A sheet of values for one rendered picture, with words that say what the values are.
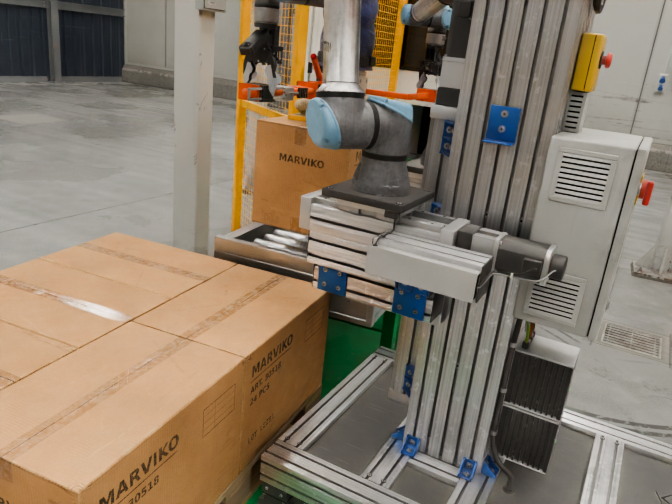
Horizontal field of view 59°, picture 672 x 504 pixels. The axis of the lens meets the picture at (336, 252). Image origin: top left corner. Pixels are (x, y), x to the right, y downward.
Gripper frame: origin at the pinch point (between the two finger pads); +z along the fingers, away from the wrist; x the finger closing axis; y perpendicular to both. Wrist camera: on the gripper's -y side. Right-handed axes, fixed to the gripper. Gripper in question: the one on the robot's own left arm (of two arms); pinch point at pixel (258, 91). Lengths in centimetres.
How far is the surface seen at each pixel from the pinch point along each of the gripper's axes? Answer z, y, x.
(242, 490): 115, -36, -26
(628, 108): 33, 912, -87
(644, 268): 118, 320, -136
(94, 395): 68, -74, -8
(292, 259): 62, 26, -3
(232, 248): 64, 24, 24
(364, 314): 77, 28, -34
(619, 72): -19, 912, -61
